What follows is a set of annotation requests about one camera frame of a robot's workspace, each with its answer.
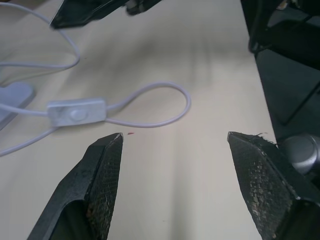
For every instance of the black metal stand frame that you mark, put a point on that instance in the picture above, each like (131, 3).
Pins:
(287, 62)

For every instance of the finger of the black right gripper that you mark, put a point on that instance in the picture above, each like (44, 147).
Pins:
(77, 12)

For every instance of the white desk lamp base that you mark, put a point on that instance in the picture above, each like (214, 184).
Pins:
(12, 100)

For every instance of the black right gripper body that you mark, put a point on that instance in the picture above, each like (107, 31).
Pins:
(137, 6)

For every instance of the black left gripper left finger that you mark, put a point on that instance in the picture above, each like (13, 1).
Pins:
(82, 185)

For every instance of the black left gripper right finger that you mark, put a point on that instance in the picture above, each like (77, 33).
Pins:
(265, 185)

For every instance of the silver robot body cylinder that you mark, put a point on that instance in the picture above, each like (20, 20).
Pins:
(301, 152)

